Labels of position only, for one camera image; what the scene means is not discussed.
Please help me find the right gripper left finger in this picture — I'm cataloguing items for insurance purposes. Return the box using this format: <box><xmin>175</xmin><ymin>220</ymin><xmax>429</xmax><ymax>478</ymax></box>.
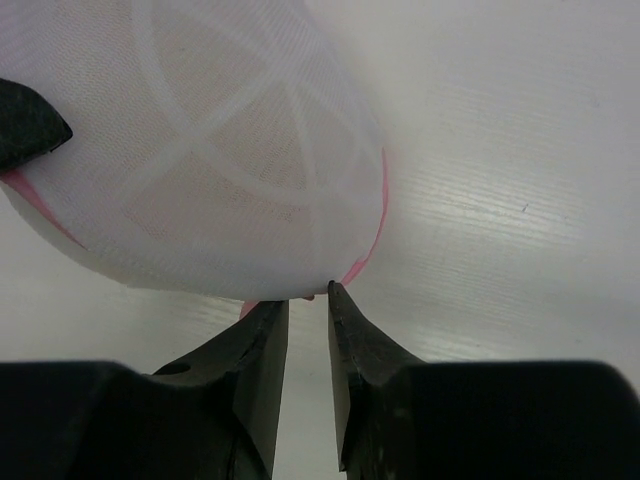
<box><xmin>152</xmin><ymin>301</ymin><xmax>289</xmax><ymax>479</ymax></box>

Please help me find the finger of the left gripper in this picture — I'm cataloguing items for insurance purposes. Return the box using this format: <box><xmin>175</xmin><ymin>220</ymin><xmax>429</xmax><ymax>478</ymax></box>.
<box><xmin>0</xmin><ymin>79</ymin><xmax>73</xmax><ymax>173</ymax></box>

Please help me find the white mesh laundry bag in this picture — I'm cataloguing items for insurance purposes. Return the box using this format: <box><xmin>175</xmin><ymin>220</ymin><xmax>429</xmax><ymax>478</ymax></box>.
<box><xmin>1</xmin><ymin>1</ymin><xmax>388</xmax><ymax>306</ymax></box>

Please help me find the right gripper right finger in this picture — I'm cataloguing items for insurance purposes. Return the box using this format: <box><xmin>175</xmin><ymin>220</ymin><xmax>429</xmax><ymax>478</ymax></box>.
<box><xmin>327</xmin><ymin>282</ymin><xmax>424</xmax><ymax>473</ymax></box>

